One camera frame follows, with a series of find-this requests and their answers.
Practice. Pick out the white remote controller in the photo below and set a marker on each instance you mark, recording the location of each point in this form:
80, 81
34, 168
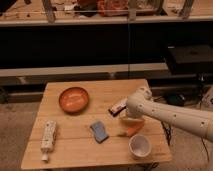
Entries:
48, 139

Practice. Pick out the orange pepper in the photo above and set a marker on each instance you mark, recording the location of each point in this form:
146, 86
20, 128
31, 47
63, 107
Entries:
130, 131

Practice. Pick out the blue sponge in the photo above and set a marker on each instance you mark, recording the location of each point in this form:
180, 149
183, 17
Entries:
99, 131

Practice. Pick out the white ceramic cup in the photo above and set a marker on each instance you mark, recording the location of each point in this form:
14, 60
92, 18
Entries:
139, 146

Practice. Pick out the black box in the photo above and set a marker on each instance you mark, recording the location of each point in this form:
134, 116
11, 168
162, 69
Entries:
197, 59

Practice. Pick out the wooden table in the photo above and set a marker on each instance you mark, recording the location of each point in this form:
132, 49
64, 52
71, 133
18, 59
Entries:
91, 138

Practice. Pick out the orange bowl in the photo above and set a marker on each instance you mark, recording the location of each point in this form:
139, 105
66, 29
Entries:
73, 100

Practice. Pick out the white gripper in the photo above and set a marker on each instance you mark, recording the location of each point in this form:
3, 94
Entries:
131, 121

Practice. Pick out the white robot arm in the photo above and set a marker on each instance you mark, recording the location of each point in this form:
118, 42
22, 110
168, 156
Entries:
196, 122

